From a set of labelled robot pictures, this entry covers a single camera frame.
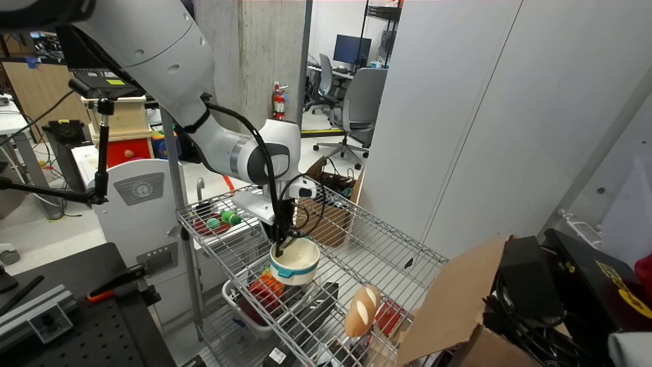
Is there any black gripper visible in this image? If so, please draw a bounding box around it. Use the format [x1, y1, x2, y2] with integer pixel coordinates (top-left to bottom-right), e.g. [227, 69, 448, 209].
[271, 197, 301, 259]

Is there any white and green pot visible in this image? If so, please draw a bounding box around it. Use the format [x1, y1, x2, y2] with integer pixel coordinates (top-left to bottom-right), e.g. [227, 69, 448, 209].
[266, 236, 322, 288]

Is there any open cardboard box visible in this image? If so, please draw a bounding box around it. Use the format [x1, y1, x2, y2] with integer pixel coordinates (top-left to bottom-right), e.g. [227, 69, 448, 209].
[296, 158, 366, 250]

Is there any red packet in bin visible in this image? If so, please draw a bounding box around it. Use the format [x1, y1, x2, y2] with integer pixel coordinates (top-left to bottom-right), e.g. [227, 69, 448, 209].
[246, 272, 288, 314]

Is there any green toy vegetable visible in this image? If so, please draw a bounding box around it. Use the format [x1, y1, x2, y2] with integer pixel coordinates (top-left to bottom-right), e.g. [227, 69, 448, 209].
[219, 209, 245, 228]

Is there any black rectangular box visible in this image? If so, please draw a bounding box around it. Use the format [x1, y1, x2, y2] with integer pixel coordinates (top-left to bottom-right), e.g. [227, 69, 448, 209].
[279, 279, 343, 356]

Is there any white plastic bin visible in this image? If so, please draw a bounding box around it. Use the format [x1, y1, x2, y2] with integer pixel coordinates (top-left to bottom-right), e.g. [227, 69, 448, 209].
[220, 273, 291, 342]

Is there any red toy plate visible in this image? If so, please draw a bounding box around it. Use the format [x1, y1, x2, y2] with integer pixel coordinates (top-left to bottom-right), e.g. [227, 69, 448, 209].
[192, 216, 232, 238]

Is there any brown bread loaf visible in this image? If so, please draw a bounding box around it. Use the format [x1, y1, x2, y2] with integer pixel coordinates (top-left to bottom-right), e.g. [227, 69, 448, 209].
[343, 284, 383, 340]

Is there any red flat package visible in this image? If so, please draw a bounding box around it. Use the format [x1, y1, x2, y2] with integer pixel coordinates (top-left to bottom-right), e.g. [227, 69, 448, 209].
[372, 301, 409, 338]

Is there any red fire extinguisher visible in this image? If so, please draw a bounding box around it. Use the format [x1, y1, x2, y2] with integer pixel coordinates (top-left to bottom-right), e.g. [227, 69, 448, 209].
[271, 80, 290, 122]

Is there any gray office chair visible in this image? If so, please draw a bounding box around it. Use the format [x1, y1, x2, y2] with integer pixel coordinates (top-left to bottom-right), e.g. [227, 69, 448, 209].
[305, 54, 343, 114]
[311, 65, 389, 172]

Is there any brown cardboard flap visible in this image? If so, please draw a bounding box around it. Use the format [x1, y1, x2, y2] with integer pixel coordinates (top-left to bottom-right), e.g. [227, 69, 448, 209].
[394, 234, 511, 367]

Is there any black computer monitor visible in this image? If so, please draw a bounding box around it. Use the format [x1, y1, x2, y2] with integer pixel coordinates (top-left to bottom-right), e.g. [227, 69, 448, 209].
[332, 32, 375, 69]

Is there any black perforated work table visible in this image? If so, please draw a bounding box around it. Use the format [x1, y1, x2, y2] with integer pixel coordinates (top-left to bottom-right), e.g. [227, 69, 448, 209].
[0, 244, 180, 367]

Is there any black equipment pile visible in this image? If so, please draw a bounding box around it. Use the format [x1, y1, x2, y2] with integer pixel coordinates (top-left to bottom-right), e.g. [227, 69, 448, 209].
[482, 234, 600, 367]

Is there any wooden board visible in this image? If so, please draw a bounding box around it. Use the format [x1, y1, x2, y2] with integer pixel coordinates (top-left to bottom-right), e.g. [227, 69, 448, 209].
[0, 60, 93, 127]

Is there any black case with yellow print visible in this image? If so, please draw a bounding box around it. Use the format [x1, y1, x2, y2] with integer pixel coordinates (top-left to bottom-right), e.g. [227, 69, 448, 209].
[540, 226, 652, 334]

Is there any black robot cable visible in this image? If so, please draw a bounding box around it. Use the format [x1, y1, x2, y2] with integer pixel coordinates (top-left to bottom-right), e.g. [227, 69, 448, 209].
[200, 94, 331, 240]

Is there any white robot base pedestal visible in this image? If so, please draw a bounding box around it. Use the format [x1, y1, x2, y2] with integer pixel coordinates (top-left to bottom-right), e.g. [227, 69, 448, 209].
[91, 158, 206, 327]

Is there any metal wire shelf rack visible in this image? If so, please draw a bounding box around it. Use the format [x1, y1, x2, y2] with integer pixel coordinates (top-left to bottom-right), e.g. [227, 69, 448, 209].
[142, 0, 450, 367]

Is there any orange handled clamp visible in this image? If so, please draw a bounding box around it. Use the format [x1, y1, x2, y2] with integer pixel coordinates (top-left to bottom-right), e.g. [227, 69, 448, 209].
[84, 263, 162, 308]

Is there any black camera on stand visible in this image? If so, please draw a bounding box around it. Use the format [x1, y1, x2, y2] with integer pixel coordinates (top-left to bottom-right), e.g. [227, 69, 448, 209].
[0, 65, 149, 209]

